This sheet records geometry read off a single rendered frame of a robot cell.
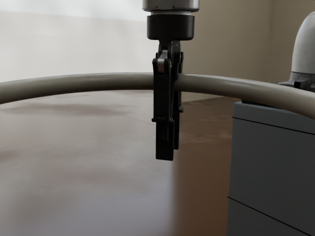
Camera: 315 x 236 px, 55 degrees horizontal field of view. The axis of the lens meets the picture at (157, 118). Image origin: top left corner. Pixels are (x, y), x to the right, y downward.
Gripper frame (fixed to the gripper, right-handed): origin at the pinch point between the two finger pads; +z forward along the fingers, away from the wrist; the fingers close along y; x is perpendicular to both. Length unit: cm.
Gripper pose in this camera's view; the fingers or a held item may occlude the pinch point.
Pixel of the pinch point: (168, 136)
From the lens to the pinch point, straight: 53.1
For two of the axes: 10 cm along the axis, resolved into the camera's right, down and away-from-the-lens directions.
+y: -2.4, 2.7, -9.3
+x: 9.7, 0.8, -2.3
